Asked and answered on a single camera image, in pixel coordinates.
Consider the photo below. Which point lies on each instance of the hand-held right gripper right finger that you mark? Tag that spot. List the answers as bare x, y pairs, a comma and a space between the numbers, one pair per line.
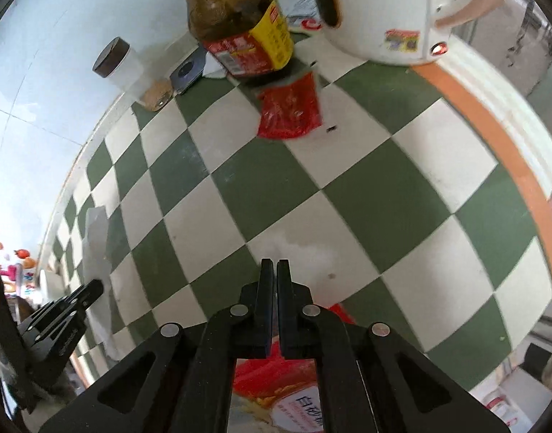
285, 306

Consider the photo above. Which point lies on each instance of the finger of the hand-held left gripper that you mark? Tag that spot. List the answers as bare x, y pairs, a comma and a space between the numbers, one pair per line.
77, 300
54, 343

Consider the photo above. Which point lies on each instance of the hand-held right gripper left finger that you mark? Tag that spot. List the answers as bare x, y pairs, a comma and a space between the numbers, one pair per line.
264, 306

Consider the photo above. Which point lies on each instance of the white tissue paper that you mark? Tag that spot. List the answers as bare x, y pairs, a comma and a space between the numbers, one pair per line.
97, 279

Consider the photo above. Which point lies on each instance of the red white sugar bag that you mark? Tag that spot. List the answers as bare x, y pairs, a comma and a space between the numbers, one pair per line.
276, 392

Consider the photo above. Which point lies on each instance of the green white checkered tablecloth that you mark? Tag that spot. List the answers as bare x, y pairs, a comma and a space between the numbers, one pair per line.
357, 207

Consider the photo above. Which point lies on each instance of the small red sachet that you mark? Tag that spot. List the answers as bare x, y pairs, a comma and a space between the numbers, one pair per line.
290, 108

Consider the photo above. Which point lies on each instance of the brown lid spice jar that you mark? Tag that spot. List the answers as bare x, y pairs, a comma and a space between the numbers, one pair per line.
131, 76

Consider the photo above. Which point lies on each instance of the brown sauce bottle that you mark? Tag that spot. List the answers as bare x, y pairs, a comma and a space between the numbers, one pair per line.
235, 18

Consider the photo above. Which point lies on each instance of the white pink electric kettle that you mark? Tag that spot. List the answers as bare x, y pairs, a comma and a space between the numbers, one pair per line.
384, 9

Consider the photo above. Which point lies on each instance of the colourful wall sticker group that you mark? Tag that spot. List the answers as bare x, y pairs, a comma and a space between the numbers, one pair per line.
18, 270

